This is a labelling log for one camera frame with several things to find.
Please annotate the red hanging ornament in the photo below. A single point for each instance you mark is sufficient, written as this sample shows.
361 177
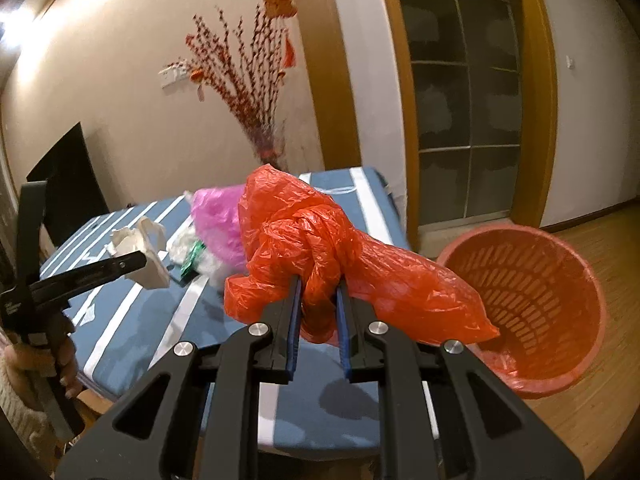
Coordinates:
277 6

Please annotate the white tissue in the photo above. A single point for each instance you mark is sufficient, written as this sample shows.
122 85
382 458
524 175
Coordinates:
131 240

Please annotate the small white light switch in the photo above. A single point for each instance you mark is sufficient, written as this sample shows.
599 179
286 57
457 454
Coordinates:
570 61

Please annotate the red decorative branches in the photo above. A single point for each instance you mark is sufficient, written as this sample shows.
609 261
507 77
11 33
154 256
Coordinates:
245 90

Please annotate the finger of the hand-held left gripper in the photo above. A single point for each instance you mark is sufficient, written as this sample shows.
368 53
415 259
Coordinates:
31 240
90 274

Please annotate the pink plastic bag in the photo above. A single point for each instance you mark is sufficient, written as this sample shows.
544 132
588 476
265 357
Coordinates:
220 225

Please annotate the blue striped tablecloth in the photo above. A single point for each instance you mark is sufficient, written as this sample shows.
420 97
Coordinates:
150 320

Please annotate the white crumpled plastic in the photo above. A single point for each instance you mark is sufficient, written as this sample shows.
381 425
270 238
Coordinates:
210 265

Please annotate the orange plastic basket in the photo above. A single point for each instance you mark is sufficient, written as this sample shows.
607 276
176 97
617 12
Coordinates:
525 285

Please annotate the green packet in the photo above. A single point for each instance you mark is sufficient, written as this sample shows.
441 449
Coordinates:
192 262

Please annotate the dark vase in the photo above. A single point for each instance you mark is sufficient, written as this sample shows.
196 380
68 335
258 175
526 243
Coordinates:
274 162

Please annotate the wooden wall trim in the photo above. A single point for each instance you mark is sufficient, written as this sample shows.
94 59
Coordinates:
320 60

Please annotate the glass panel door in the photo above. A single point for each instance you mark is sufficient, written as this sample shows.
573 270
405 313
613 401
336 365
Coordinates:
450 110

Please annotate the black television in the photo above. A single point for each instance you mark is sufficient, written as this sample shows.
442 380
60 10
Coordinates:
65 180

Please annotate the person's left forearm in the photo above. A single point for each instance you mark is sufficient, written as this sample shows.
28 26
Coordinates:
20 410

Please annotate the white wall outlet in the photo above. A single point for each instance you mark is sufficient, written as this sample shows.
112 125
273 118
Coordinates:
170 77

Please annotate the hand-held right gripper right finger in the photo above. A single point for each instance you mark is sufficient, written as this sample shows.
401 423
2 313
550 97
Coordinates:
344 325

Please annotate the person's left hand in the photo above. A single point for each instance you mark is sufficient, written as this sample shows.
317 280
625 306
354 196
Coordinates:
67 365

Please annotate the red plastic bag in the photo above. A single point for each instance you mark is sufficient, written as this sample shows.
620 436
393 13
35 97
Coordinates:
390 270

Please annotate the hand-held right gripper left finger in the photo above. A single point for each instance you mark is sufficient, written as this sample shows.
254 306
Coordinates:
294 320

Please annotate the wooden door frame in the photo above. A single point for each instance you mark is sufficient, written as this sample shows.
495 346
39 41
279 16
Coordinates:
537 110

